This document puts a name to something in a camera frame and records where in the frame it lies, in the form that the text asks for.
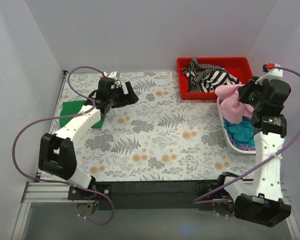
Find pink t-shirt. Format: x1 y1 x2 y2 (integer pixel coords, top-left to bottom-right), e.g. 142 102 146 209
214 84 254 124

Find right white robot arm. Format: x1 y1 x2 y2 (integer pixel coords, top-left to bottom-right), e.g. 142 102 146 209
234 79 291 228

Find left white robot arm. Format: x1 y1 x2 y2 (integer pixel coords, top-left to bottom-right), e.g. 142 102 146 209
38 77 139 200

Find red plastic bin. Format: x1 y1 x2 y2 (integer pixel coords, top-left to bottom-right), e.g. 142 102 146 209
177 57 253 101

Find teal t-shirt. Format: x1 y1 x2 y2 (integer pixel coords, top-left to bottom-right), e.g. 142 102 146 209
224 116 255 147

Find folded green t-shirt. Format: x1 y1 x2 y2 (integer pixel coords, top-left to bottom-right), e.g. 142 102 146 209
59 100 105 129

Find floral table mat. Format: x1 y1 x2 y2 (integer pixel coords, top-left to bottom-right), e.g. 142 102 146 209
36 71 257 182

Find white laundry basket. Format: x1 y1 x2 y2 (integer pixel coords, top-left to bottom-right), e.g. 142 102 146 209
218 110 256 155

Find lavender t-shirt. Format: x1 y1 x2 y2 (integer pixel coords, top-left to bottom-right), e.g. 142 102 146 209
231 142 256 151

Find black white striped shirt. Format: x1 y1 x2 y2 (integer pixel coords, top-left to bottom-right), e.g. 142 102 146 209
181 57 242 93

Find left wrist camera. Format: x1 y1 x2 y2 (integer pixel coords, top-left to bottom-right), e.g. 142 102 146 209
102 71 122 87

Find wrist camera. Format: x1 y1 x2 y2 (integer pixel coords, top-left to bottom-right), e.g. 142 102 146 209
260 63 283 81
102 71 122 87

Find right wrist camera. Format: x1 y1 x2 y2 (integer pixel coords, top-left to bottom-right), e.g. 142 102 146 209
260 63 283 81

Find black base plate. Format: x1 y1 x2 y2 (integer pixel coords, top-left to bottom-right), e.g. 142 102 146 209
67 180 237 212

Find aluminium frame rail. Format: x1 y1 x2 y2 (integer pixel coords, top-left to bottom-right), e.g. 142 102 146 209
11 181 77 240

